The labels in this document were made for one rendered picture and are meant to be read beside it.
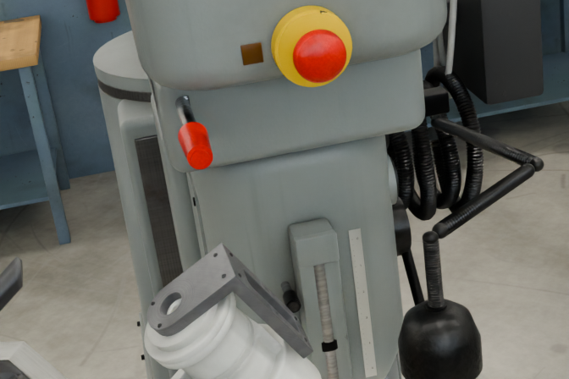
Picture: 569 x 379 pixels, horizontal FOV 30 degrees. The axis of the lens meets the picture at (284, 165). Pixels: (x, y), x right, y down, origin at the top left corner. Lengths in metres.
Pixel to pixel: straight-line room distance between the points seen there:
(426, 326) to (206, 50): 0.30
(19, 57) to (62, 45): 0.84
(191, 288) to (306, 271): 0.37
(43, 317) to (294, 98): 3.40
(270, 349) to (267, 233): 0.35
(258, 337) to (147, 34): 0.28
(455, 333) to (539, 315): 2.92
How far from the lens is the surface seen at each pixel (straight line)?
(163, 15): 0.82
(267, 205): 1.01
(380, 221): 1.05
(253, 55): 0.82
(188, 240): 1.22
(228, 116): 0.93
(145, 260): 1.56
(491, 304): 3.90
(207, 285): 0.64
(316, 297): 1.02
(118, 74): 1.55
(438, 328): 0.91
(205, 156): 0.79
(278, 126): 0.94
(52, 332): 4.17
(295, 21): 0.80
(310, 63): 0.78
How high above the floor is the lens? 1.99
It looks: 22 degrees down
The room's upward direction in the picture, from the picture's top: 8 degrees counter-clockwise
